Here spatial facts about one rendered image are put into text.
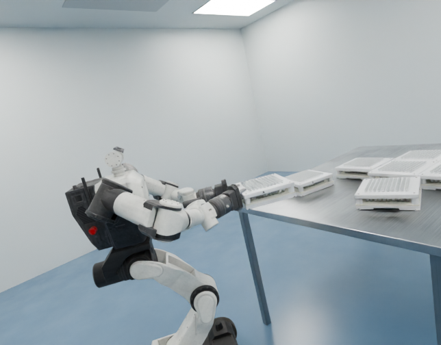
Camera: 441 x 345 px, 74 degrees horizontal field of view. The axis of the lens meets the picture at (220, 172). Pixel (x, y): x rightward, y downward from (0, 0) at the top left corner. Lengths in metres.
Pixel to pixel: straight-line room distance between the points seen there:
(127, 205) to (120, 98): 3.62
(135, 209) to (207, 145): 4.29
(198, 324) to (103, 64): 3.79
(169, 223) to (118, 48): 3.99
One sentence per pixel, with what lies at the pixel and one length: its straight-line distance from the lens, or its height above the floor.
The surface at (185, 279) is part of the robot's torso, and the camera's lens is 1.49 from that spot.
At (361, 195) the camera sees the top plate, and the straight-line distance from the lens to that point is 1.46.
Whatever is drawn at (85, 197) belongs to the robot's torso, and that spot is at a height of 1.21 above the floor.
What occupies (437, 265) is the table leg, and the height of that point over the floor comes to 0.77.
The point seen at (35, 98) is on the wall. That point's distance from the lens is 4.29.
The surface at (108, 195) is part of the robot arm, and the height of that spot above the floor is 1.23.
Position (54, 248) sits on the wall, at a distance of 4.36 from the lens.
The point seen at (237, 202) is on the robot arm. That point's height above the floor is 1.02.
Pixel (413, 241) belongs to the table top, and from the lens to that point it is 1.22.
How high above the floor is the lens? 1.42
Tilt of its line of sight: 11 degrees down
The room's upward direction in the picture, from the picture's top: 13 degrees counter-clockwise
